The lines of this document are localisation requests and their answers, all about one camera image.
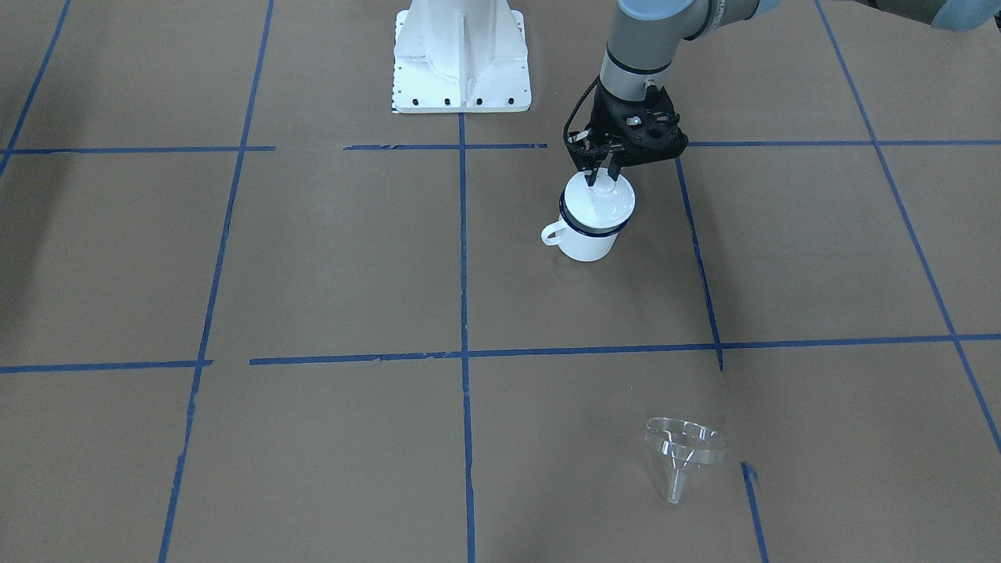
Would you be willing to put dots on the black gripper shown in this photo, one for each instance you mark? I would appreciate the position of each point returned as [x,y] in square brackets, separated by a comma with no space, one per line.
[603,119]

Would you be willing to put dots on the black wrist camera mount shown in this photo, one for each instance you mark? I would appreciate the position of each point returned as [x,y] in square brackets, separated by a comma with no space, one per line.
[650,129]

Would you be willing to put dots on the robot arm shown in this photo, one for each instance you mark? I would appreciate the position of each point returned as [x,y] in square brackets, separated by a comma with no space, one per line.
[643,42]

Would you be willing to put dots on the white enamel mug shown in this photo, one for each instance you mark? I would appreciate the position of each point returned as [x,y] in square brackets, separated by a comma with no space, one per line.
[576,246]

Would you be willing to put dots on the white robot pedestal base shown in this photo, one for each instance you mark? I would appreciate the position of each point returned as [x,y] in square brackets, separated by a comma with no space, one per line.
[460,56]

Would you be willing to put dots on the white mug lid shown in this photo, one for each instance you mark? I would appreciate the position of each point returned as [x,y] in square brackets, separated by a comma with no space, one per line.
[601,211]

